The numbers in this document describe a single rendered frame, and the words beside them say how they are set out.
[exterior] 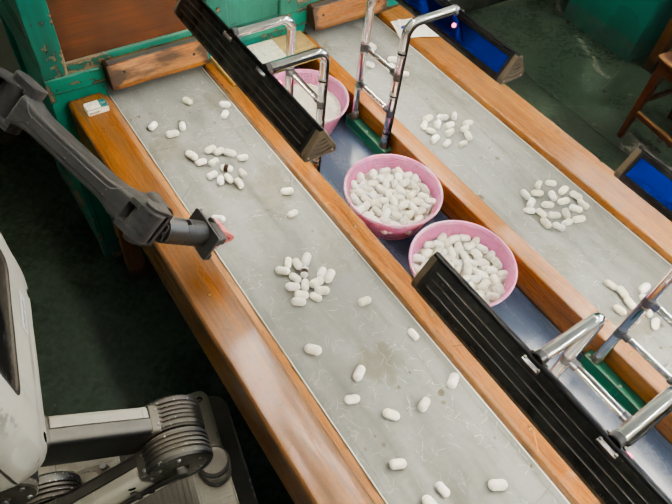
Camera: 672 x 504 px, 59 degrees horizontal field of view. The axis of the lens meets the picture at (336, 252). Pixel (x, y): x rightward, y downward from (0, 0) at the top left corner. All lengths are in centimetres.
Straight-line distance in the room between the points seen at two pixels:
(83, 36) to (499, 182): 120
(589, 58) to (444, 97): 202
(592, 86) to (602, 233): 202
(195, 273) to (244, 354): 24
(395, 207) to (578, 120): 195
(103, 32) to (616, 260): 149
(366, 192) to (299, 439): 72
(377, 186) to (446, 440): 71
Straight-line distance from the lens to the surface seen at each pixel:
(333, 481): 118
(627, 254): 172
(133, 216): 120
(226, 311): 134
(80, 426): 116
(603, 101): 360
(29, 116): 134
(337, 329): 135
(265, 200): 157
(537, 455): 130
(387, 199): 160
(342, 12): 214
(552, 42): 394
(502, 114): 194
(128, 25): 186
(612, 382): 151
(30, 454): 80
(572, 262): 163
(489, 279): 152
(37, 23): 177
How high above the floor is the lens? 189
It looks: 52 degrees down
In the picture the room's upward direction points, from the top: 8 degrees clockwise
